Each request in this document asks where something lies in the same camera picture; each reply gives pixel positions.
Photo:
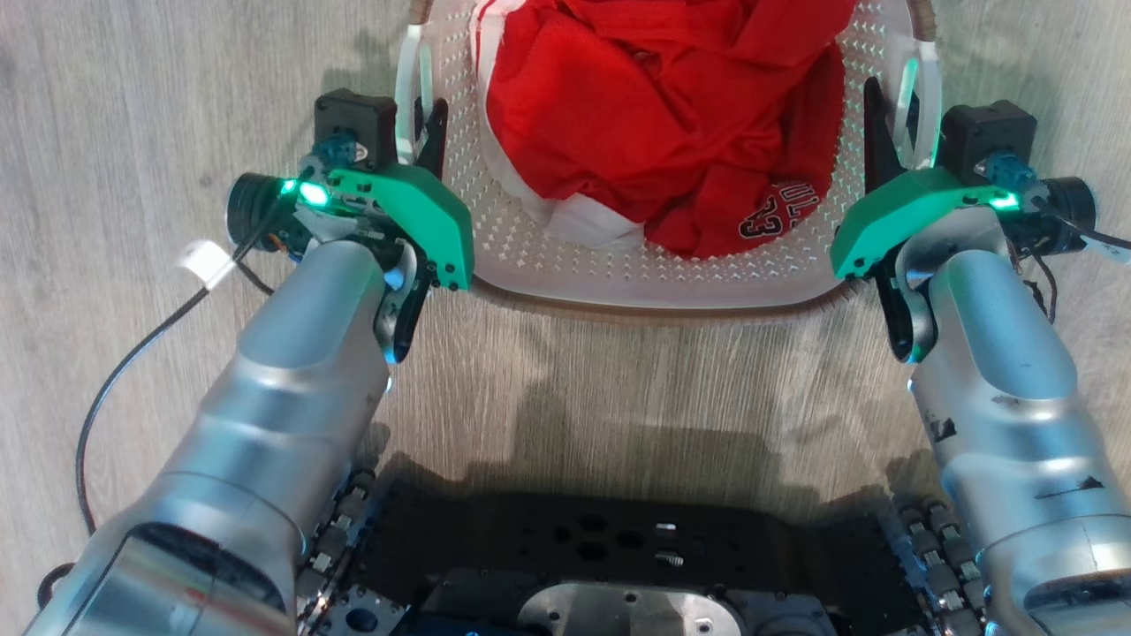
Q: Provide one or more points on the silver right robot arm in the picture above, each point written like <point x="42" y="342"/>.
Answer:
<point x="1007" y="380"/>

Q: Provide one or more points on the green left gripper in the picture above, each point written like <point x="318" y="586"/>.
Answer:
<point x="415" y="212"/>

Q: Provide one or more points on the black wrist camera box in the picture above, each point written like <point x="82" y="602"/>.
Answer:
<point x="358" y="119"/>
<point x="981" y="132"/>

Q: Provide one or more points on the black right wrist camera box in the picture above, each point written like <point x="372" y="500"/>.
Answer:
<point x="981" y="132"/>

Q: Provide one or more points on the roller wheel of base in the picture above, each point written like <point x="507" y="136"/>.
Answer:
<point x="937" y="556"/>
<point x="340" y="539"/>

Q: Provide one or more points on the white perforated laundry basket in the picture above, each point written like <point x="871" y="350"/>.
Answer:
<point x="671" y="274"/>

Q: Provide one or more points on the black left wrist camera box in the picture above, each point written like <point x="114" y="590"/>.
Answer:
<point x="358" y="119"/>

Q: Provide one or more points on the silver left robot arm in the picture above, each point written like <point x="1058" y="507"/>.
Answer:
<point x="265" y="415"/>

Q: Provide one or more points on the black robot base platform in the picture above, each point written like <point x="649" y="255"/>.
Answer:
<point x="495" y="548"/>

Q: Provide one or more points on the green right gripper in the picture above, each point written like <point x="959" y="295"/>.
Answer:
<point x="901" y="208"/>

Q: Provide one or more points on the red sports jersey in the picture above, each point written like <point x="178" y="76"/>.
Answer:
<point x="645" y="124"/>

